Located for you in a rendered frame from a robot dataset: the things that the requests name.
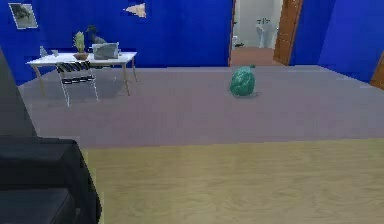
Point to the grey framed wall picture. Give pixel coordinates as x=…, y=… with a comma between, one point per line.
x=23, y=15

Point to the grey open laptop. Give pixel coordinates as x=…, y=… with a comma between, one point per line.
x=105, y=51

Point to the black and white chair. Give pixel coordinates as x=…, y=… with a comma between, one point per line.
x=74, y=68

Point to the white pedestal sink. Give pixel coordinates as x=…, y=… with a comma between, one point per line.
x=265, y=31

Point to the small grey desk ornament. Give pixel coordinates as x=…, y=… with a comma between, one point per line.
x=43, y=51

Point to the white desk with wooden legs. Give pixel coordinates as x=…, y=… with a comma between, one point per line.
x=63, y=59

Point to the green rubbish bag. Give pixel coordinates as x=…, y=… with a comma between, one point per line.
x=242, y=81

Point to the black sofa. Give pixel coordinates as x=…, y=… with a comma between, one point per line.
x=36, y=173

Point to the brown wooden room door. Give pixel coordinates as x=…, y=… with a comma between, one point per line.
x=287, y=30

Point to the black desk lamp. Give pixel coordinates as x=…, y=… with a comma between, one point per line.
x=95, y=36

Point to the green cactus in brown pot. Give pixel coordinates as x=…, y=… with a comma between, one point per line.
x=80, y=43

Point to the beige paper wall decoration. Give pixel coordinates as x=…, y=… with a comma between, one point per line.
x=138, y=10

